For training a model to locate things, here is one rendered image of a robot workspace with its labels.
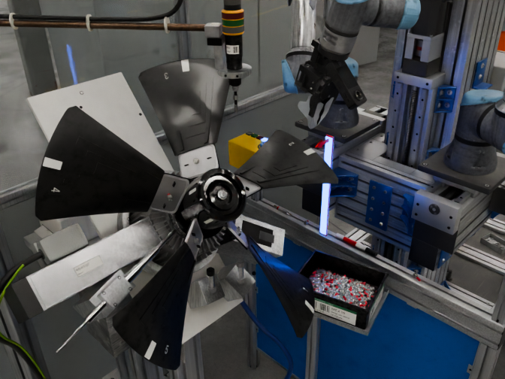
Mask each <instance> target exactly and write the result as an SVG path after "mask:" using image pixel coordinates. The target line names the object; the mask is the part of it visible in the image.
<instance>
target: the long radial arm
mask: <svg viewBox="0 0 505 379"><path fill-rule="evenodd" d="M160 241H161V239H160V238H159V237H158V235H157V233H156V232H155V229H154V228H153V226H152V222H151V221H150V217H146V218H144V219H142V220H140V221H138V222H136V223H134V224H132V225H130V226H128V227H126V228H124V229H121V230H119V231H118V232H115V233H113V234H112V235H109V236H107V237H106V238H103V239H101V240H100V241H97V242H95V243H94V244H91V245H89V246H88V247H85V248H83V249H82V250H79V251H77V252H76V253H73V254H71V255H70V256H67V257H65V258H64V259H61V260H59V261H57V262H55V263H53V264H51V265H49V266H47V267H45V268H43V269H41V270H39V271H37V272H35V273H33V274H31V275H29V276H27V277H26V278H27V280H28V282H29V284H30V286H31V288H32V289H33V291H34V293H35V295H36V297H37V299H38V301H39V302H40V304H41V307H42V308H43V309H44V311H45V310H47V309H49V308H52V307H53V306H55V305H57V304H59V303H60V302H63V301H65V300H66V299H68V298H70V297H72V296H74V295H75V294H77V293H79V292H81V291H82V290H84V289H86V288H88V287H90V286H92V285H93V284H95V283H98V282H99V281H100V280H103V279H105V278H106V277H108V276H110V275H112V274H113V273H114V272H116V271H117V270H119V269H122V268H125V267H126V266H128V265H130V264H132V263H133V262H136V261H137V260H139V259H141V258H143V257H144V256H145V255H146V254H147V253H148V252H149V251H150V250H151V249H152V248H153V247H156V246H157V245H158V244H159V243H160Z"/></svg>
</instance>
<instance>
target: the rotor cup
mask: <svg viewBox="0 0 505 379"><path fill-rule="evenodd" d="M194 188H196V191H194V192H193V193H192V194H189V192H190V191H191V190H193V189H194ZM220 190H225V191H226V193H227V197H226V199H221V198H220V197H219V196H218V192H219V191H220ZM245 207H246V190H245V188H244V186H243V184H242V182H241V181H240V179H239V178H238V177H237V176H236V175H235V174H234V173H232V172H231V171H229V170H227V169H224V168H212V169H210V170H208V171H206V172H205V173H203V174H201V175H200V176H198V177H197V178H196V179H193V180H190V182H189V186H188V188H187V190H186V192H185V194H184V197H183V199H182V201H181V203H180V206H179V208H178V209H177V211H176V212H175V214H169V213H168V216H169V218H170V220H171V222H172V224H173V226H174V227H175V229H176V230H177V231H178V232H179V233H180V234H182V235H184V236H185V235H186V232H187V230H188V228H189V224H190V223H191V220H192V217H195V219H197V221H198V224H199V226H200V228H201V231H202V234H203V240H205V239H208V238H211V237H213V236H214V235H216V234H218V233H219V232H220V231H221V229H222V228H223V226H224V225H225V224H227V223H230V222H232V221H234V220H236V219H237V218H238V217H239V216H240V215H241V214H242V213H243V211H244V209H245ZM209 219H212V220H213V221H211V222H209V223H207V224H206V223H204V222H205V221H206V220H209Z"/></svg>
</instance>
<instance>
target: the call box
mask: <svg viewBox="0 0 505 379"><path fill-rule="evenodd" d="M262 142H263V141H262V140H259V139H256V138H253V137H251V135H250V136H248V135H246V133H245V134H243V135H240V136H238V137H236V138H233V139H231V140H229V141H228V151H229V164H230V165H232V166H234V167H236V168H240V167H241V166H242V165H243V164H244V163H245V162H246V161H247V160H248V159H249V158H250V157H251V156H252V155H253V154H254V153H255V152H256V151H257V150H258V149H259V148H260V143H262Z"/></svg>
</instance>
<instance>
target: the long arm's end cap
mask: <svg viewBox="0 0 505 379"><path fill-rule="evenodd" d="M5 291H6V293H5V295H4V297H5V299H6V301H7V303H8V305H9V307H10V308H11V310H12V312H13V314H14V316H15V317H16V319H17V322H18V323H19V324H20V323H22V322H25V321H27V320H29V319H31V318H33V317H35V316H37V315H38V314H40V313H42V312H44V309H43V308H42V307H41V304H40V302H39V301H38V299H37V297H36V295H35V293H34V291H33V289H32V288H31V286H30V284H29V282H28V280H27V278H26V277H25V278H23V279H20V280H18V281H16V282H14V283H12V284H11V285H10V286H9V287H7V288H6V289H5Z"/></svg>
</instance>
